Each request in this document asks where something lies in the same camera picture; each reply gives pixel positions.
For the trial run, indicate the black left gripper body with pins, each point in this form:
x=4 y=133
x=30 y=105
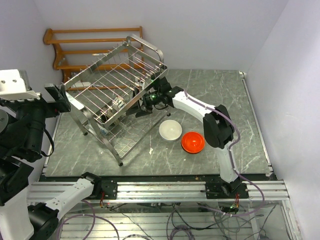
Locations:
x=61 y=104

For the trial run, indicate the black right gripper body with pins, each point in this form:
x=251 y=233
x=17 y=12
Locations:
x=151 y=98

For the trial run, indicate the dark patterned bowl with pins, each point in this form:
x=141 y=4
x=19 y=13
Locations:
x=106 y=113

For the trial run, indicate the plain white bowl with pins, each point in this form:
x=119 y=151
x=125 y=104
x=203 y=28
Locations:
x=170 y=130

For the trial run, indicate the blue floral white bowl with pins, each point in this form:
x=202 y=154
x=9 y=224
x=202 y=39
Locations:
x=103 y=130

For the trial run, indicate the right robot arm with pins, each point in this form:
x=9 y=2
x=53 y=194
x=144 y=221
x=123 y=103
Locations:
x=219 y=131

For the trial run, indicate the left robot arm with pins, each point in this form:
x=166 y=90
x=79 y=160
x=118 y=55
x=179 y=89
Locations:
x=22 y=128

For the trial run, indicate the wooden shelf rack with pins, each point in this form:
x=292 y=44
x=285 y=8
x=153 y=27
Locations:
x=76 y=48

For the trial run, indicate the orange bowl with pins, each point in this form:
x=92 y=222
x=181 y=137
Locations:
x=193 y=142

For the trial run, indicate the steel wire dish rack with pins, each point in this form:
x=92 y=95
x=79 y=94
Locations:
x=125 y=72

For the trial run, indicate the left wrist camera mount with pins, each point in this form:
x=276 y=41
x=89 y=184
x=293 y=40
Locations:
x=15 y=86

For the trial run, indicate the aluminium frame rail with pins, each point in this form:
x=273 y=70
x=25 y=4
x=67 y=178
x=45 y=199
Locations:
x=156 y=192

